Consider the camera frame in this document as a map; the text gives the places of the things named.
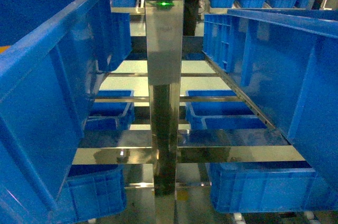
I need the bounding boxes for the lower right rear blue bin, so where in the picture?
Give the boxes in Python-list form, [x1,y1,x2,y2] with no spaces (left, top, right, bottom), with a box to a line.
[185,101,264,130]

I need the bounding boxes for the blue bin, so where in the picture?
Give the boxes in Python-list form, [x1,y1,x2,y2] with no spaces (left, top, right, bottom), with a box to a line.
[203,10,337,187]
[205,161,337,213]
[85,102,135,130]
[185,101,264,130]
[51,164,127,223]
[0,0,114,224]

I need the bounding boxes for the lower left rear blue bin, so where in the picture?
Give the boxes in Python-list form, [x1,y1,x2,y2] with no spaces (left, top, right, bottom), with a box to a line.
[85,102,135,130]

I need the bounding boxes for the upper right blue bin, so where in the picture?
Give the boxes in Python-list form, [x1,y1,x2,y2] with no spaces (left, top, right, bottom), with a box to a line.
[203,10,337,187]

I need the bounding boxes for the upper left blue bin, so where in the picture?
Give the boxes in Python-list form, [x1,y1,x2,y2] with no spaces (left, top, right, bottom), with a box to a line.
[0,0,114,224]

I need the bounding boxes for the stainless steel rack post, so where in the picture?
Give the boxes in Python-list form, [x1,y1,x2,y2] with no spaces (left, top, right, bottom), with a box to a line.
[145,0,184,223]

